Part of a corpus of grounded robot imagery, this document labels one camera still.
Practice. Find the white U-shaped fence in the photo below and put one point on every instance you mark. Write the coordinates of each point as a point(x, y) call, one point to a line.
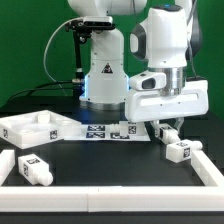
point(209, 197)

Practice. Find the black camera on stand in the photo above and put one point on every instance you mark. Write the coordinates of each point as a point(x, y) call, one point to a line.
point(90, 23)

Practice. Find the black camera stand pole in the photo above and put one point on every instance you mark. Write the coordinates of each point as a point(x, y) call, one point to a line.
point(78, 56)

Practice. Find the white square table top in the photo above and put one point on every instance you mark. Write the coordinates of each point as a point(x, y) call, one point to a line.
point(37, 128)

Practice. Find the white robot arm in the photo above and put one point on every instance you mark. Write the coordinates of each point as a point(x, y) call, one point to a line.
point(167, 40)

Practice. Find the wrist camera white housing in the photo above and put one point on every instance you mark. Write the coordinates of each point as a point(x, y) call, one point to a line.
point(148, 81)

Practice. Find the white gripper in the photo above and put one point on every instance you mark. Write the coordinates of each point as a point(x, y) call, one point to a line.
point(143, 106)

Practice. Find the white marker sheet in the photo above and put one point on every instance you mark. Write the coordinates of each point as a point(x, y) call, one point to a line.
point(97, 132)

